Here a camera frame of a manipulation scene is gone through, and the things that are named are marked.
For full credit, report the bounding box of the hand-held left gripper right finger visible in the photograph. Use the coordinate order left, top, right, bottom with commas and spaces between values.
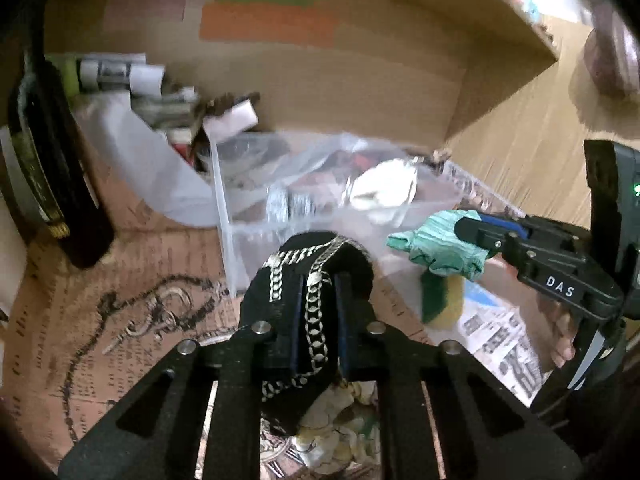
332, 272, 586, 480

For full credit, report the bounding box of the white plastic bag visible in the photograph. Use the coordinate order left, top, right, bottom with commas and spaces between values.
74, 94, 222, 231

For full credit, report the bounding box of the brown printed table cover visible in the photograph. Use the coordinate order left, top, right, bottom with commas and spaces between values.
0, 160, 546, 480

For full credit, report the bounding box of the floral patterned cloth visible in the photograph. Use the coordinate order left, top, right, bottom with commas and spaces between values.
259, 379, 382, 480

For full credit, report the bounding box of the black bottle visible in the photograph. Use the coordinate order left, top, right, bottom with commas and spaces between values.
7, 52, 117, 269

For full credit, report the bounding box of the purple round object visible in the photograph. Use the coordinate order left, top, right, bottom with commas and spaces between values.
581, 0, 640, 100

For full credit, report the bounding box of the white paper roll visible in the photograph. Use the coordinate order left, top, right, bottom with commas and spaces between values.
75, 57, 167, 97

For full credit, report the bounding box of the green crinkled cloth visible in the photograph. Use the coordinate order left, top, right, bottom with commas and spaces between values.
386, 210, 493, 282

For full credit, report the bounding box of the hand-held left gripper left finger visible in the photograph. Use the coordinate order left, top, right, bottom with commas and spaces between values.
57, 272, 306, 480

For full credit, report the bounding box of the black cloth with silver chains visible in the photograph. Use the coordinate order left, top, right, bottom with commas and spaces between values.
239, 230, 377, 436

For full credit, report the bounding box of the small white box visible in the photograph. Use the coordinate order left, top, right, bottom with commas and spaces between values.
201, 100, 260, 138

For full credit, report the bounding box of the clear plastic box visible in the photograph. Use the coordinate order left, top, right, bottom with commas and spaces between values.
209, 130, 528, 306

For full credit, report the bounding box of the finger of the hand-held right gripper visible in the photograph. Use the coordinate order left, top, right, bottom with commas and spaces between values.
454, 216, 507, 257
479, 212, 530, 238

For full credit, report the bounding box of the yellow and green sponge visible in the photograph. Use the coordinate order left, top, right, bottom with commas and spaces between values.
420, 272, 467, 330

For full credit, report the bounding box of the orange paper label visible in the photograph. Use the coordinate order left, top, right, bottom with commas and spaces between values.
199, 1, 342, 47

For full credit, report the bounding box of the newspaper sheet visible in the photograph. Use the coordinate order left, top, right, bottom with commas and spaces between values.
440, 280, 543, 406

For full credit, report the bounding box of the person's right hand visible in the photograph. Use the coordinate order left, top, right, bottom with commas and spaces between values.
537, 294, 581, 370

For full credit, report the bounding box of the pink paper label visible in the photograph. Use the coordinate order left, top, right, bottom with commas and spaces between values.
106, 0, 187, 37

